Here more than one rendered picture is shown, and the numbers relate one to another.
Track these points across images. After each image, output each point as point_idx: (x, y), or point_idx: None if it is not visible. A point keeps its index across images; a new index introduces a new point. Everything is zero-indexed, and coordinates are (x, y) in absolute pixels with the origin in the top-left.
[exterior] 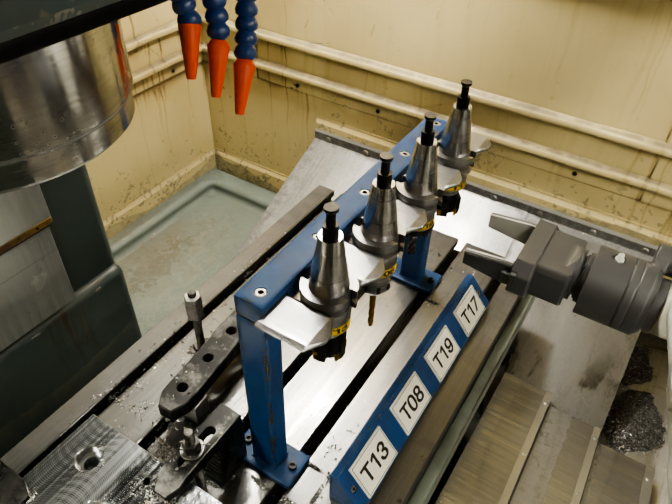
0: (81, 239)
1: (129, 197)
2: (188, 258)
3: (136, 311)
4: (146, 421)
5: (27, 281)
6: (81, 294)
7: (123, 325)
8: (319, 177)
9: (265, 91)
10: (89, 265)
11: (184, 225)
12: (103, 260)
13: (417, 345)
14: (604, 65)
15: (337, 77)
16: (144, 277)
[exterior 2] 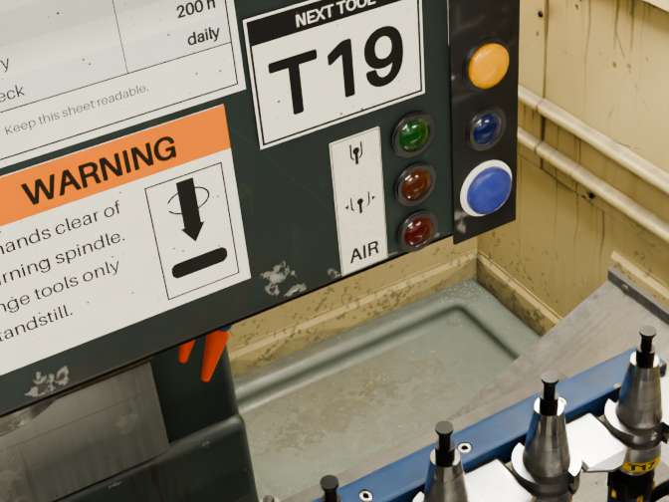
0: (194, 378)
1: (325, 304)
2: (379, 415)
3: (279, 475)
4: None
5: (111, 420)
6: (182, 446)
7: (234, 497)
8: (590, 348)
9: (550, 190)
10: (200, 411)
11: (394, 361)
12: (221, 408)
13: None
14: None
15: (645, 200)
16: (310, 427)
